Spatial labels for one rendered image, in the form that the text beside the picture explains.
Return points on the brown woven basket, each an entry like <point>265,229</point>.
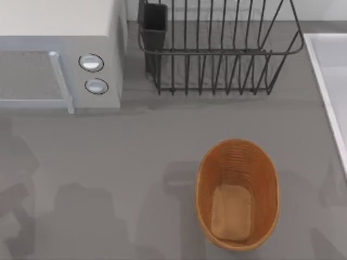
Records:
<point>236,168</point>

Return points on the small round microwave knob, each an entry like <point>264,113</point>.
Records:
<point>96,86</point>

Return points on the large round microwave knob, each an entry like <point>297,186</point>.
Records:
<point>91,62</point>

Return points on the black cutlery holder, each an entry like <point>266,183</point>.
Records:
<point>154,29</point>

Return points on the tan bread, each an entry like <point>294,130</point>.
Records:
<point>231,214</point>

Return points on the pale microwave oven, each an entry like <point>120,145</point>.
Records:
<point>54,21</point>

